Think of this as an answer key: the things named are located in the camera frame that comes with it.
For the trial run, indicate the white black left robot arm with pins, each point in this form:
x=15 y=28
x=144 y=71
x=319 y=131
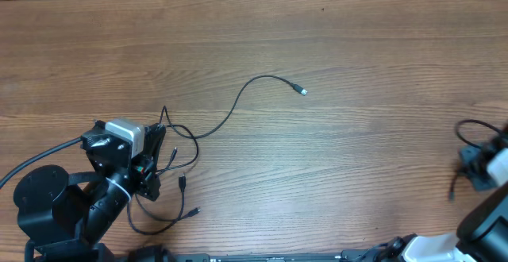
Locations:
x=66 y=215

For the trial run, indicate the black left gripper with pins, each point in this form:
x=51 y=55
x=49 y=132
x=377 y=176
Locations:
x=145 y=167

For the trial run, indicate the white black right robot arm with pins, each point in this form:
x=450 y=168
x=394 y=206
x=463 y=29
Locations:
x=481 y=236

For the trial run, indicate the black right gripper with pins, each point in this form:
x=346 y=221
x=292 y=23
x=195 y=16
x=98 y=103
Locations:
x=479 y=181

